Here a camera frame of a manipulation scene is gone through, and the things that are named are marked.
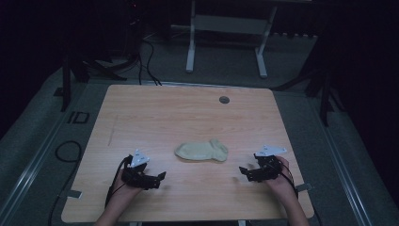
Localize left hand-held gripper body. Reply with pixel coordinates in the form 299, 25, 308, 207
120, 148, 159, 191

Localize black metal stand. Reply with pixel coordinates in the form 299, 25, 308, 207
53, 51, 128, 113
271, 59, 344, 127

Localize left hand-held gripper cable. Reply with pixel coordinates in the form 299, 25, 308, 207
104, 154, 133, 209

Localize person's right hand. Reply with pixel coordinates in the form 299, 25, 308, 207
265, 155, 298, 203

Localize person's left hand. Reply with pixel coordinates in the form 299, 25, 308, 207
110, 170, 144, 203

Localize white desk frame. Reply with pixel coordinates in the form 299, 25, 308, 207
170, 0, 279, 79

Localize right hand-held gripper cable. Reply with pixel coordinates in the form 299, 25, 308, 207
276, 161, 324, 226

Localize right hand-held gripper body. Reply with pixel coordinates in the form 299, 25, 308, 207
250, 144, 288, 183

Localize metal floor rail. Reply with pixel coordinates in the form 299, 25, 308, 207
0, 112, 72, 226
309, 97, 375, 226

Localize hand-held gripper cable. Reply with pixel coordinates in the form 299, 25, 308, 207
104, 154, 133, 209
276, 161, 324, 226

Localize beige sock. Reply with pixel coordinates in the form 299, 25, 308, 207
209, 137, 230, 163
174, 140, 225, 163

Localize black floor cables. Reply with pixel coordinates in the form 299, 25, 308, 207
136, 37, 163, 87

